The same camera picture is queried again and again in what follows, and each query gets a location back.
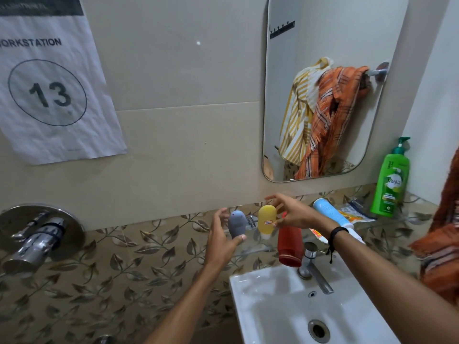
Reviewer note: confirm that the black wristband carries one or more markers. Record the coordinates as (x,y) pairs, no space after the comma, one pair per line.
(337,231)

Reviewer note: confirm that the chrome shelf bracket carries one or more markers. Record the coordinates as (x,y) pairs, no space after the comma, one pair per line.
(252,222)

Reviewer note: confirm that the grey squeeze bottle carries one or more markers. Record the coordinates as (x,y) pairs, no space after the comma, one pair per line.
(237,223)

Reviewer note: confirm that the person's left thumb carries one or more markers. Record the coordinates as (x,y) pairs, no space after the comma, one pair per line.
(240,240)

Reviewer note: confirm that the person's right thumb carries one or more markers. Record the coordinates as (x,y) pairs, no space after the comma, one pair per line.
(280,223)

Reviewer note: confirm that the wall mirror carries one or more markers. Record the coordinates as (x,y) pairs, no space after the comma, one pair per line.
(287,103)

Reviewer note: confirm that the white paper sign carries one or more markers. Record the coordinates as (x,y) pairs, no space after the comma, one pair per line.
(53,85)

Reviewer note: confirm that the chrome wall fitting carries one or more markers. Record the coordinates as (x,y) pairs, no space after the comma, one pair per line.
(104,340)

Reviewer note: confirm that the yellow squeeze bottle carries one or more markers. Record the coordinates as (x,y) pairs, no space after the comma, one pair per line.
(267,220)

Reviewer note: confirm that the person's right forearm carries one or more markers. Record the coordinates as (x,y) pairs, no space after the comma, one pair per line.
(387,283)

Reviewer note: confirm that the chrome sink drain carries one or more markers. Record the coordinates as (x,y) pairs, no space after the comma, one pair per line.
(318,331)

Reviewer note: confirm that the person's left forearm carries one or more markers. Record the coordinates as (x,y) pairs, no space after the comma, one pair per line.
(190,304)

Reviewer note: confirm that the white and blue tube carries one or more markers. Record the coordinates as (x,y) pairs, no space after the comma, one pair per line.
(326,209)

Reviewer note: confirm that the chrome shower mixer valve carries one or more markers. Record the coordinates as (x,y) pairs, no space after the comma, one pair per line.
(39,236)

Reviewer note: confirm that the glass wall shelf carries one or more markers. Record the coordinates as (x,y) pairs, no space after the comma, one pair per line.
(259,251)

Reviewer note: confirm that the small red yellow packet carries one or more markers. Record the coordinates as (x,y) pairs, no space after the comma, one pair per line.
(318,235)

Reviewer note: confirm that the white ceramic sink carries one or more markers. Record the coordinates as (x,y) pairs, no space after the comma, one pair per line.
(272,304)

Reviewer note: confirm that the person's left hand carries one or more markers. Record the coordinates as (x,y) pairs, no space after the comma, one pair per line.
(218,247)

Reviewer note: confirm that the orange checked towel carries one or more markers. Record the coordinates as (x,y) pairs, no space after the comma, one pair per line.
(443,247)

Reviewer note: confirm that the chrome basin tap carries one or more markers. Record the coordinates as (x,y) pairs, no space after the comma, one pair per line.
(310,263)

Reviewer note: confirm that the yellow orange sachet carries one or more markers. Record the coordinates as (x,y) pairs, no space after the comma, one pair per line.
(353,214)

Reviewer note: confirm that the person's right hand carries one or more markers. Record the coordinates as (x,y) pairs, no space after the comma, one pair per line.
(301,214)

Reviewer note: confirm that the red squeeze bottle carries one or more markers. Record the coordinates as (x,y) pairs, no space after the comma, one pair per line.
(289,247)

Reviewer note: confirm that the green pump bottle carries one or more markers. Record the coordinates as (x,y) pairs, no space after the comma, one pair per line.
(389,186)

